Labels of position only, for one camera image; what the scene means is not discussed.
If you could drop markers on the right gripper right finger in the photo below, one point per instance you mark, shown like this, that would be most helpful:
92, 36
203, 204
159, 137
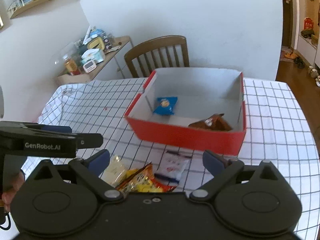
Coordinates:
223, 171

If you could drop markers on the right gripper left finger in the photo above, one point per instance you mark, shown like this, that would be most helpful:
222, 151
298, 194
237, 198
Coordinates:
87, 172

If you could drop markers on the pale yellow snack packet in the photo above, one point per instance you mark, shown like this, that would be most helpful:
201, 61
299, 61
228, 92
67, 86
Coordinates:
115, 173

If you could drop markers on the brown foil snack bag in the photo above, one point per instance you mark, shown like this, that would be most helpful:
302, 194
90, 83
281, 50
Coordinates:
214, 123

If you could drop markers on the white blue snack packet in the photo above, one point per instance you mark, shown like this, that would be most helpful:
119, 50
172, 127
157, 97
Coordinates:
172, 166

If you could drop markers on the orange yellow chip bag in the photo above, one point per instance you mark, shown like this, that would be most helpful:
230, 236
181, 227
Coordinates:
142, 180

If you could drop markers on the blue cookie packet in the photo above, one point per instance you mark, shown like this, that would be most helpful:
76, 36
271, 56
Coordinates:
165, 105

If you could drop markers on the person's left hand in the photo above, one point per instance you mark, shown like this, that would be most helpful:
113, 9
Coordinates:
16, 184

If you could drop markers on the red cardboard box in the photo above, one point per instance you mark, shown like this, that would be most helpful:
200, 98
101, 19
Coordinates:
201, 93

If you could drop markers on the checkered white tablecloth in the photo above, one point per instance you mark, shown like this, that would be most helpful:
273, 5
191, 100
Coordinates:
277, 130

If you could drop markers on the orange juice bottle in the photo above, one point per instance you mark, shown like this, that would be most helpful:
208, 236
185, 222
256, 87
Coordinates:
71, 65

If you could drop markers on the white digital timer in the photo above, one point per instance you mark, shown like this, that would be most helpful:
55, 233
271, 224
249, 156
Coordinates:
89, 66

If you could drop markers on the white side cabinet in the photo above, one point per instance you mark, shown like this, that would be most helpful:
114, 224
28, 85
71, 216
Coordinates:
100, 66

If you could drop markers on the tissue box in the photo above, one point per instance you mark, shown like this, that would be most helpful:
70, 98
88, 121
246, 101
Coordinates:
93, 54

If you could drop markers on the yellow clock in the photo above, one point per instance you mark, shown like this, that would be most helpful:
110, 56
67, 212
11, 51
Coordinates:
96, 43

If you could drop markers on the wooden chair behind table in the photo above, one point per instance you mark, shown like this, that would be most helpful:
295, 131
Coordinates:
161, 52

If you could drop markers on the dark wooden door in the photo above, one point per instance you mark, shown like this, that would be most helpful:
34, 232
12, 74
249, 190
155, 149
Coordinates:
289, 24

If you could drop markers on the wooden wall shelf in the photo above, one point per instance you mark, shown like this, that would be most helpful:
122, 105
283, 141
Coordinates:
32, 1

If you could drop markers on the white wall cabinets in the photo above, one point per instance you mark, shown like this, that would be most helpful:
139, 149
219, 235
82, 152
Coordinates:
310, 51

